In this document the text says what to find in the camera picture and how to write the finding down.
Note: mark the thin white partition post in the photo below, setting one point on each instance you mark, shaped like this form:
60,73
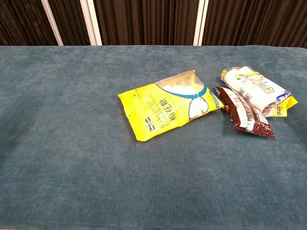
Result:
51,21

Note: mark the wide white partition post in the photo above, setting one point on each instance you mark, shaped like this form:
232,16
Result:
91,21

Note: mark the yellow snack bag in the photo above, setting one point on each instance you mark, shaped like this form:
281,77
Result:
153,112

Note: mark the brown snack packet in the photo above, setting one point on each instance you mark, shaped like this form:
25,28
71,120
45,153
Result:
249,115

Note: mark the white and yellow snack packet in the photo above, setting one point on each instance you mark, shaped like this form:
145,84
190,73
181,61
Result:
259,88

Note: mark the teal velvet table cloth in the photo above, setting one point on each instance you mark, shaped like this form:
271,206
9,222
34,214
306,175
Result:
96,167

